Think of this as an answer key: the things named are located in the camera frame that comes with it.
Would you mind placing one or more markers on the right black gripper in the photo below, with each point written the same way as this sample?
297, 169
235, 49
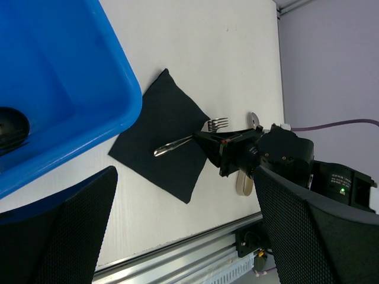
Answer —
277, 150

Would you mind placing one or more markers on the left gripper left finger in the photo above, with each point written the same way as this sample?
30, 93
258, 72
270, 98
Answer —
58, 239

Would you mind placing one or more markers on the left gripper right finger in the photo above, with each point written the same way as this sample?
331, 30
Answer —
315, 239

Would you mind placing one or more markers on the silver fork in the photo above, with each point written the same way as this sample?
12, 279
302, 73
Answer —
210, 126

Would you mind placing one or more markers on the black paper napkin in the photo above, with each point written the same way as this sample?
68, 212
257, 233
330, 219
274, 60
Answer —
167, 114

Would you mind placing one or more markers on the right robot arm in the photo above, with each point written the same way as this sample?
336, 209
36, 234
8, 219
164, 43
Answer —
337, 182

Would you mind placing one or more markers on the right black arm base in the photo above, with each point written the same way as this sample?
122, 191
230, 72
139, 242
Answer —
251, 238

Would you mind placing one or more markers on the blue plastic bin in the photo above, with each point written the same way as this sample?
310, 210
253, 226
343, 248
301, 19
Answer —
64, 69

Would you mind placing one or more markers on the slotted cable duct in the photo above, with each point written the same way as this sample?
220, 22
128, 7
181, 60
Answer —
233, 271

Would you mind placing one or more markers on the aluminium rail frame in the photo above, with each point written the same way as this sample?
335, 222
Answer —
191, 260

